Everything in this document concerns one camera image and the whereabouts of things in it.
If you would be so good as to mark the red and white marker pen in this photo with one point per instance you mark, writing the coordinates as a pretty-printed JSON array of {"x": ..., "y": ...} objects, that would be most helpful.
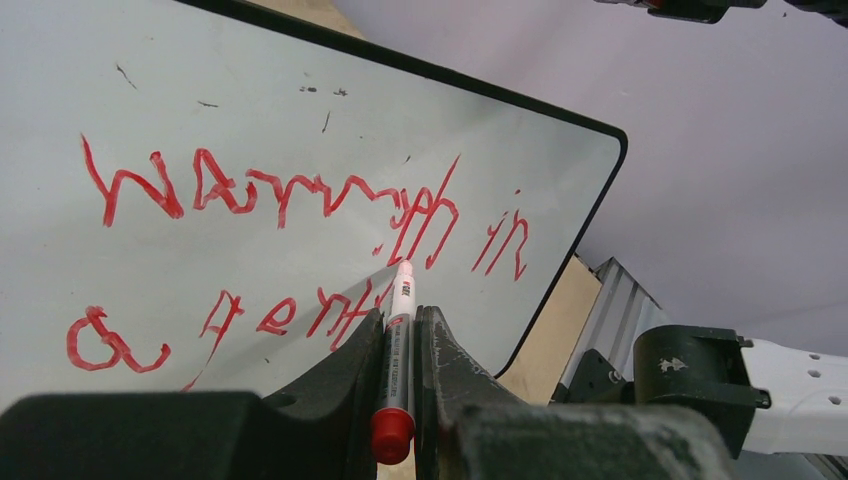
[{"x": 392, "y": 424}]

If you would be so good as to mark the small black-framed whiteboard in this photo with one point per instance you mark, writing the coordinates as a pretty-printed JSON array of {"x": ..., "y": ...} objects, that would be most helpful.
[{"x": 212, "y": 196}]

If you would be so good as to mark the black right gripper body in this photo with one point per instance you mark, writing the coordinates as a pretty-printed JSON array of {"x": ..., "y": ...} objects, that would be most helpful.
[{"x": 712, "y": 11}]

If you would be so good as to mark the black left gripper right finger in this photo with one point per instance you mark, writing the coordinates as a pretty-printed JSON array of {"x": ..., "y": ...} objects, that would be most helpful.
[{"x": 469, "y": 426}]

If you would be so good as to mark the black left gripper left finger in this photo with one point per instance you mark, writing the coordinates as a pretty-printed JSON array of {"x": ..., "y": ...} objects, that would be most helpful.
[{"x": 316, "y": 427}]

